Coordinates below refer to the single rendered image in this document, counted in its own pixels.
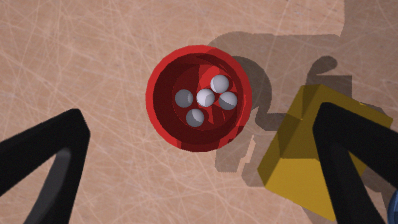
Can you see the dark red cup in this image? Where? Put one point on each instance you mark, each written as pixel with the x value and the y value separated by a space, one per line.
pixel 192 68

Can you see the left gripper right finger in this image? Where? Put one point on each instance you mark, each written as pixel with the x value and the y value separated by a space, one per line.
pixel 338 132

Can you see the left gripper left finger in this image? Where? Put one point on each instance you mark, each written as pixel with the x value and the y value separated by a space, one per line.
pixel 66 136

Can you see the grey marble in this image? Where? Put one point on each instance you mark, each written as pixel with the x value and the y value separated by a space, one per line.
pixel 184 98
pixel 219 83
pixel 227 100
pixel 205 97
pixel 195 117

